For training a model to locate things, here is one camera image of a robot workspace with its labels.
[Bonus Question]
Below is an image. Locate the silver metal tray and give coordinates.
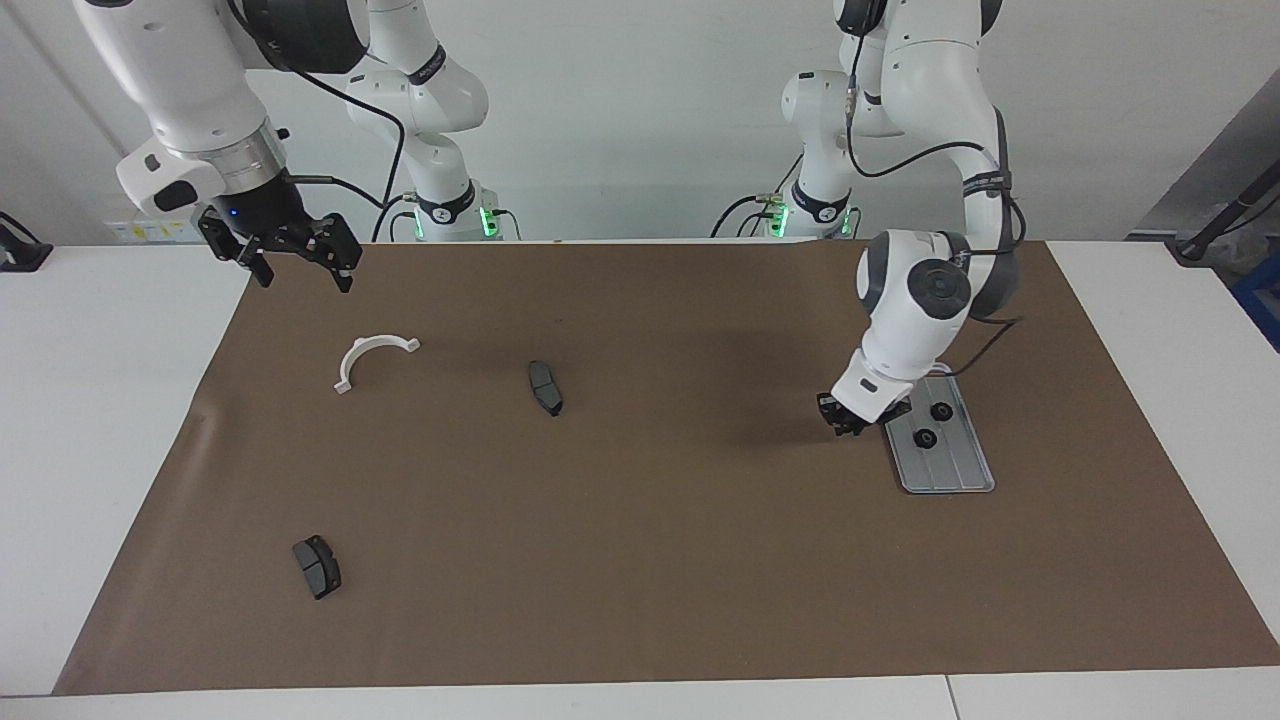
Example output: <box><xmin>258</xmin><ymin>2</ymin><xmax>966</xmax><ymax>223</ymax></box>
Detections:
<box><xmin>880</xmin><ymin>362</ymin><xmax>997</xmax><ymax>495</ymax></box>

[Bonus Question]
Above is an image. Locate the brown table mat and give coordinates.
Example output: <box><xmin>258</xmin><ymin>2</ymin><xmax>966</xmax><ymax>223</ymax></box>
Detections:
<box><xmin>52</xmin><ymin>238</ymin><xmax>1280</xmax><ymax>697</ymax></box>

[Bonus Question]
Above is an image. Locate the long grey brake pad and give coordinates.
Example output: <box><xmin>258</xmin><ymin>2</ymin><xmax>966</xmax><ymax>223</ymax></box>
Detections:
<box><xmin>527</xmin><ymin>360</ymin><xmax>564</xmax><ymax>418</ymax></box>

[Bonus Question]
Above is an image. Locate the short grey brake pad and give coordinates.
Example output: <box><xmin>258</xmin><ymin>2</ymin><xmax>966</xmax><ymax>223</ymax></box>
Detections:
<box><xmin>292</xmin><ymin>535</ymin><xmax>343</xmax><ymax>601</ymax></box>

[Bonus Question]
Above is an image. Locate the black stand pole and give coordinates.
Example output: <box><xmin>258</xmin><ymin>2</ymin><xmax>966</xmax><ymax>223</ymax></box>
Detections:
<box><xmin>1170</xmin><ymin>160</ymin><xmax>1280</xmax><ymax>266</ymax></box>

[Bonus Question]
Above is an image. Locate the blue crate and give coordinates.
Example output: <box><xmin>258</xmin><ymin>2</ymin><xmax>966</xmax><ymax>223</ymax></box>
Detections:
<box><xmin>1232</xmin><ymin>250</ymin><xmax>1280</xmax><ymax>353</ymax></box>

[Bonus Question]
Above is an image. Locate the black right base cable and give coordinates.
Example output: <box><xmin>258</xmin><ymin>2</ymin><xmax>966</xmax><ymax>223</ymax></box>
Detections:
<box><xmin>372</xmin><ymin>193</ymin><xmax>419</xmax><ymax>243</ymax></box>

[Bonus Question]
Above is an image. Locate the black base cable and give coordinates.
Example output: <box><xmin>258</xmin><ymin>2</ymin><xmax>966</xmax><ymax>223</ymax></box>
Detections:
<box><xmin>712</xmin><ymin>190</ymin><xmax>776</xmax><ymax>239</ymax></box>
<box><xmin>372</xmin><ymin>193</ymin><xmax>419</xmax><ymax>243</ymax></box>

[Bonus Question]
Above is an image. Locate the white curved plastic bracket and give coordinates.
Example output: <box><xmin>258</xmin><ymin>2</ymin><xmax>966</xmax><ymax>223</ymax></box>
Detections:
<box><xmin>333</xmin><ymin>334</ymin><xmax>422</xmax><ymax>395</ymax></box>

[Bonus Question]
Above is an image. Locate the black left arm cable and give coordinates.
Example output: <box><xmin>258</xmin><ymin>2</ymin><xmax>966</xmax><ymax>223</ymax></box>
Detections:
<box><xmin>845</xmin><ymin>0</ymin><xmax>1026</xmax><ymax>379</ymax></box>

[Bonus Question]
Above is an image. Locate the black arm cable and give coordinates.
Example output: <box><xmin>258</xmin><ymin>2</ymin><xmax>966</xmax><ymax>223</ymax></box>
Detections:
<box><xmin>285</xmin><ymin>60</ymin><xmax>409</xmax><ymax>216</ymax></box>
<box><xmin>845</xmin><ymin>0</ymin><xmax>1026</xmax><ymax>379</ymax></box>

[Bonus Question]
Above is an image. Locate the white wall socket box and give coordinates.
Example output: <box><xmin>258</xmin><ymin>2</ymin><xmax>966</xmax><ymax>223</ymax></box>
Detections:
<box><xmin>105</xmin><ymin>193</ymin><xmax>213</xmax><ymax>245</ymax></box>

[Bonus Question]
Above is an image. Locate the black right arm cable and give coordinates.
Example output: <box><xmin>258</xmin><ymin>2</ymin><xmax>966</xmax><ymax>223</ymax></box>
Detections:
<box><xmin>285</xmin><ymin>60</ymin><xmax>409</xmax><ymax>216</ymax></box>

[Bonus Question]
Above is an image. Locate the black left base cable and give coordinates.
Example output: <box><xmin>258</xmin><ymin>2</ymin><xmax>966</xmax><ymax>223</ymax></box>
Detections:
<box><xmin>712</xmin><ymin>190</ymin><xmax>776</xmax><ymax>239</ymax></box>

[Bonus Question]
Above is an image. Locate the black clamp mount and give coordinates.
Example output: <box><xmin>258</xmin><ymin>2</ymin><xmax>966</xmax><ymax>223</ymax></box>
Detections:
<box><xmin>0</xmin><ymin>212</ymin><xmax>53</xmax><ymax>273</ymax></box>

